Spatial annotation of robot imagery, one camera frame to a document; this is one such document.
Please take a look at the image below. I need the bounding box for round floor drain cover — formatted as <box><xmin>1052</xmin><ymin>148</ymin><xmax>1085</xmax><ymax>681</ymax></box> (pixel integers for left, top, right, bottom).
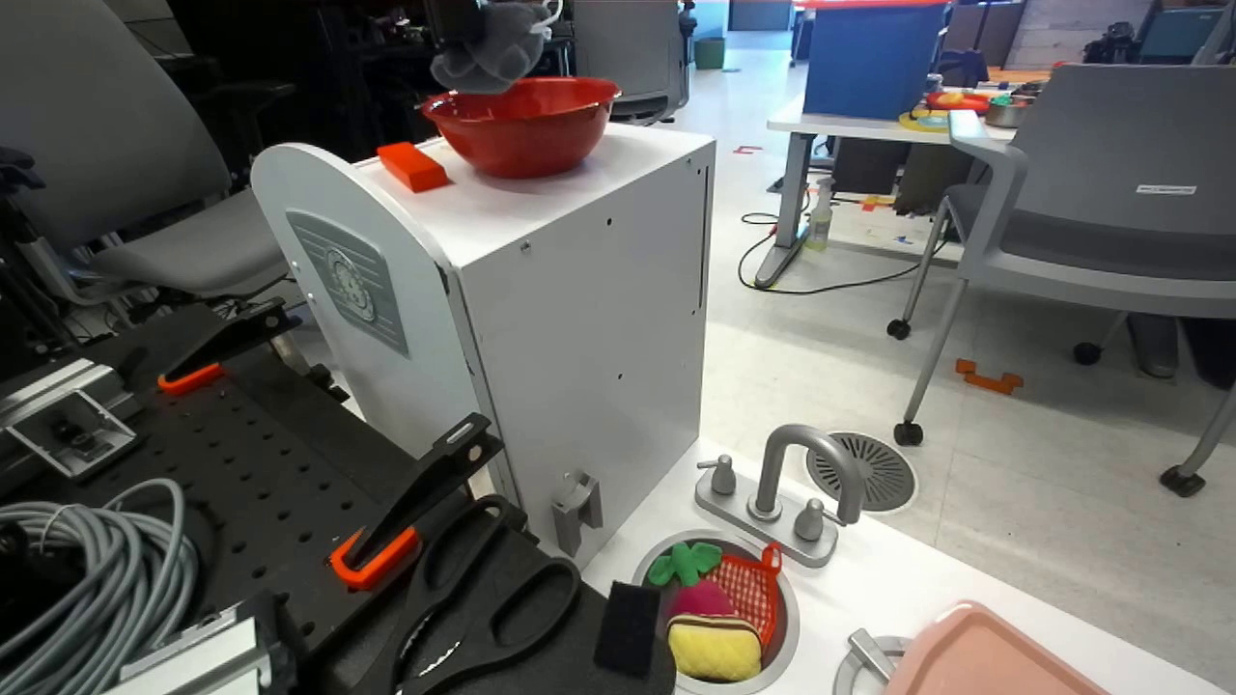
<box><xmin>837</xmin><ymin>431</ymin><xmax>921</xmax><ymax>515</ymax></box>

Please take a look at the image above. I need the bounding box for blue bin with orange lid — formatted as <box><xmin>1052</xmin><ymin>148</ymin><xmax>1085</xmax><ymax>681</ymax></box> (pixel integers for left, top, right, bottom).
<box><xmin>805</xmin><ymin>0</ymin><xmax>948</xmax><ymax>120</ymax></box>

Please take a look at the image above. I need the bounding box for orange floor tape marker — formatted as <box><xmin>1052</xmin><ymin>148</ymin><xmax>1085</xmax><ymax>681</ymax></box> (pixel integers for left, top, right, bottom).
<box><xmin>954</xmin><ymin>359</ymin><xmax>1022</xmax><ymax>397</ymax></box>

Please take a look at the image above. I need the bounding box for toy strawberry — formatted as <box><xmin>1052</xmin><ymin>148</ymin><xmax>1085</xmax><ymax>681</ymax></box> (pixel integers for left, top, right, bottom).
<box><xmin>670</xmin><ymin>543</ymin><xmax>785</xmax><ymax>655</ymax></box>

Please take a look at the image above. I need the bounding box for orange rectangular block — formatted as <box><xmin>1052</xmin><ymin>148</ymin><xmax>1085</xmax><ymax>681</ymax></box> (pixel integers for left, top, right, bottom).
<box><xmin>380</xmin><ymin>142</ymin><xmax>447</xmax><ymax>195</ymax></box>

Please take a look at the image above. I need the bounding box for yellow toy sponge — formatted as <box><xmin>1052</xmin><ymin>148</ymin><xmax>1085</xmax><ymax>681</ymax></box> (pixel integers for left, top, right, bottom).
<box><xmin>670</xmin><ymin>623</ymin><xmax>762</xmax><ymax>684</ymax></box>

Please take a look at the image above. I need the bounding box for white toy kitchen cabinet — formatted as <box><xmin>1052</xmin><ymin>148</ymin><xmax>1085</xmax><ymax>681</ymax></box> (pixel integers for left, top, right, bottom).
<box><xmin>250</xmin><ymin>124</ymin><xmax>715</xmax><ymax>563</ymax></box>

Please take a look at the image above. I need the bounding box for grey office chair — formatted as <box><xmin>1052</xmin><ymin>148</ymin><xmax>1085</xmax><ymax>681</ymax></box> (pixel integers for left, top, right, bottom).
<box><xmin>890</xmin><ymin>62</ymin><xmax>1236</xmax><ymax>444</ymax></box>

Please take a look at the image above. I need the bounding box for green toy leaf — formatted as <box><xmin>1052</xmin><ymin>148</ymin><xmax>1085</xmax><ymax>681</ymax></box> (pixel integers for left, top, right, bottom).
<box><xmin>646</xmin><ymin>541</ymin><xmax>721</xmax><ymax>587</ymax></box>

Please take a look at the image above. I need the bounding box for grey coiled cable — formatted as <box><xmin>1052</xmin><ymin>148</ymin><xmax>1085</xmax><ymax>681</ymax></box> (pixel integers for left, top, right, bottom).
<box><xmin>0</xmin><ymin>474</ymin><xmax>205</xmax><ymax>695</ymax></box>

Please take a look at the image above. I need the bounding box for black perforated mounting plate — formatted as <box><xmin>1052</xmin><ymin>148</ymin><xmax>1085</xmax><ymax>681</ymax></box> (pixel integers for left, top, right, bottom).
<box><xmin>72</xmin><ymin>300</ymin><xmax>672</xmax><ymax>695</ymax></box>

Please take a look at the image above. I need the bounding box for red plastic bowl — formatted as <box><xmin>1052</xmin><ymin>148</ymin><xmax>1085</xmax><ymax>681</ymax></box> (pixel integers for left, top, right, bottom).
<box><xmin>420</xmin><ymin>78</ymin><xmax>619</xmax><ymax>178</ymax></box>

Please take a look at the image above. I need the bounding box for aluminium extrusion bracket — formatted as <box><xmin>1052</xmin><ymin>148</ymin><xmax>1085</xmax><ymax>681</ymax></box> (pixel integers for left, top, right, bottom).
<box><xmin>0</xmin><ymin>359</ymin><xmax>134</xmax><ymax>479</ymax></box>

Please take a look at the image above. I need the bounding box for grey padded chair left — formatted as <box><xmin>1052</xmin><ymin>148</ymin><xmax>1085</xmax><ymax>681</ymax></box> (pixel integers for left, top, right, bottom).
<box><xmin>0</xmin><ymin>0</ymin><xmax>287</xmax><ymax>304</ymax></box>

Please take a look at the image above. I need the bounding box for black sponge block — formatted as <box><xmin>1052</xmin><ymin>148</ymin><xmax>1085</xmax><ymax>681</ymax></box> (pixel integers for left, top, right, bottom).
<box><xmin>594</xmin><ymin>585</ymin><xmax>659</xmax><ymax>681</ymax></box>

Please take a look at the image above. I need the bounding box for white desk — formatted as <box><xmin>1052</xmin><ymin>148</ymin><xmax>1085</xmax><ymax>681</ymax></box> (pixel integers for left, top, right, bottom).
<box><xmin>753</xmin><ymin>105</ymin><xmax>1011</xmax><ymax>291</ymax></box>

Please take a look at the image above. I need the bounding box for pink plastic tray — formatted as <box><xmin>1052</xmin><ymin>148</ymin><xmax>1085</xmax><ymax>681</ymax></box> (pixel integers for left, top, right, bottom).
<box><xmin>883</xmin><ymin>601</ymin><xmax>1103</xmax><ymax>695</ymax></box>

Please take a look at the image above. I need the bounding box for grey toy faucet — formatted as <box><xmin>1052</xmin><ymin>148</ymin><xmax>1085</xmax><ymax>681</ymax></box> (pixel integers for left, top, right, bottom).
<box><xmin>695</xmin><ymin>426</ymin><xmax>867</xmax><ymax>568</ymax></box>

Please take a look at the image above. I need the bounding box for black floor cable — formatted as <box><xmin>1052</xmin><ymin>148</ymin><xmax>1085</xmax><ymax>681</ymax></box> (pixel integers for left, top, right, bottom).
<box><xmin>735</xmin><ymin>204</ymin><xmax>932</xmax><ymax>300</ymax></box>

